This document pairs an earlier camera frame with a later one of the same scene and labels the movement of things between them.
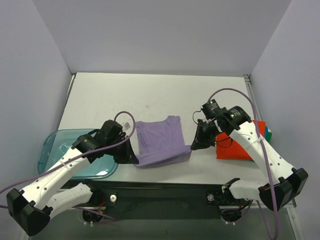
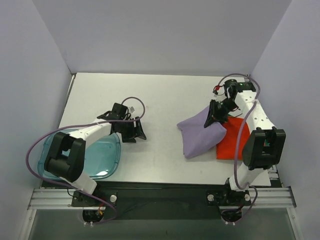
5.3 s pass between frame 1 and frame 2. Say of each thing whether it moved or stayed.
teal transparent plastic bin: stayed
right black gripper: moved
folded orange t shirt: stayed
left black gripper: moved
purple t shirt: moved
